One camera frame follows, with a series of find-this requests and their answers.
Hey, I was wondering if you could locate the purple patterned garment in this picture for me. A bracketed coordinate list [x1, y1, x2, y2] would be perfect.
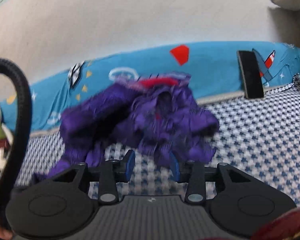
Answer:
[32, 76, 219, 182]

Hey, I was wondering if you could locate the blue white houndstooth mat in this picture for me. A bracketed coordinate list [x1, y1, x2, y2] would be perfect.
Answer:
[15, 74, 300, 206]

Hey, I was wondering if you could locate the blue cartoon print bedsheet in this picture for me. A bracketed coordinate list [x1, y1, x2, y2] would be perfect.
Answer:
[30, 41, 300, 132]

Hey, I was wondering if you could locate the black smartphone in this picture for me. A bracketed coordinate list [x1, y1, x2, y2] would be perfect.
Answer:
[237, 50, 264, 99]

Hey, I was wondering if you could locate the black braided cable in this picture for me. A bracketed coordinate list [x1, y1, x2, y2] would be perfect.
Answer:
[0, 58, 32, 224]

